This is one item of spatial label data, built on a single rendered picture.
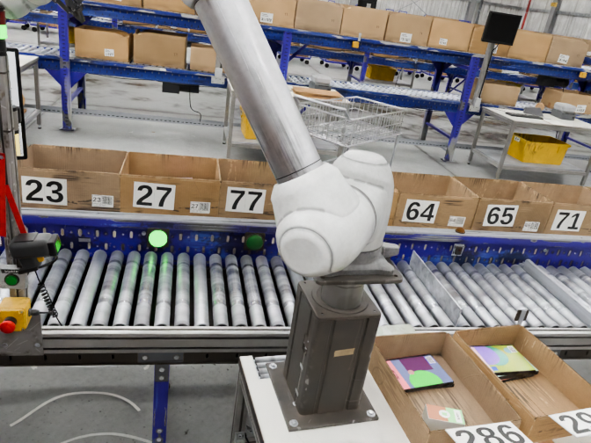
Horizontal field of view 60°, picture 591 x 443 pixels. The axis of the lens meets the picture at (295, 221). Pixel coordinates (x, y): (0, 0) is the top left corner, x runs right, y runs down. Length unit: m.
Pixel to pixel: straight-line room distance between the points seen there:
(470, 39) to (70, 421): 6.39
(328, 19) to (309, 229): 5.84
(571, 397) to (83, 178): 1.85
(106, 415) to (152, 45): 4.59
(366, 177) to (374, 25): 5.79
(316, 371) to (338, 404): 0.15
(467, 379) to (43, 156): 1.88
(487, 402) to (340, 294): 0.59
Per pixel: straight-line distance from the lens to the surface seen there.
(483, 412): 1.67
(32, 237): 1.55
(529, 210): 2.66
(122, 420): 2.50
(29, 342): 1.78
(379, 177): 1.15
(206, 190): 2.12
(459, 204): 2.45
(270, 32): 6.53
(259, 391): 1.53
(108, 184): 2.14
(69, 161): 2.44
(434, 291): 2.18
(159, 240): 2.13
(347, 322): 1.31
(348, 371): 1.42
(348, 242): 0.97
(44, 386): 2.71
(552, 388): 1.90
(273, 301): 1.90
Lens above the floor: 1.79
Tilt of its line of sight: 24 degrees down
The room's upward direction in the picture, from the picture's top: 9 degrees clockwise
